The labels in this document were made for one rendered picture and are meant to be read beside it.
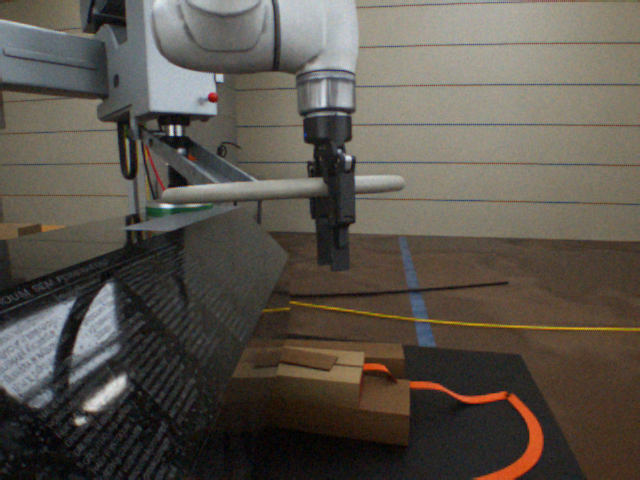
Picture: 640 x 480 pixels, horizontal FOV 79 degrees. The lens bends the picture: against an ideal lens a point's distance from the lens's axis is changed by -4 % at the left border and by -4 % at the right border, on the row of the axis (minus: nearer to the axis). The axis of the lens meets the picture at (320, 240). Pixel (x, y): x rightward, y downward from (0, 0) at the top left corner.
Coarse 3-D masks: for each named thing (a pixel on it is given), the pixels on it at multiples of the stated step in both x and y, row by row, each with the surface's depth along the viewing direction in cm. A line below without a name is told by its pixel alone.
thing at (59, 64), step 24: (0, 24) 130; (0, 48) 131; (24, 48) 136; (48, 48) 143; (72, 48) 150; (96, 48) 157; (0, 72) 131; (24, 72) 137; (48, 72) 144; (72, 72) 151; (96, 72) 158; (72, 96) 163; (96, 96) 164
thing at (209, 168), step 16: (144, 128) 139; (160, 144) 126; (192, 144) 133; (176, 160) 116; (192, 160) 128; (208, 160) 125; (224, 160) 117; (192, 176) 108; (208, 176) 101; (224, 176) 117; (240, 176) 109
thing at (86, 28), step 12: (84, 0) 166; (96, 0) 154; (108, 0) 143; (120, 0) 144; (84, 12) 168; (96, 12) 155; (108, 12) 155; (120, 12) 156; (84, 24) 170; (96, 24) 164; (120, 24) 164
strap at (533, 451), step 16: (368, 368) 158; (384, 368) 160; (416, 384) 165; (432, 384) 166; (464, 400) 167; (480, 400) 169; (512, 400) 169; (528, 416) 158; (528, 448) 140; (512, 464) 133; (528, 464) 132
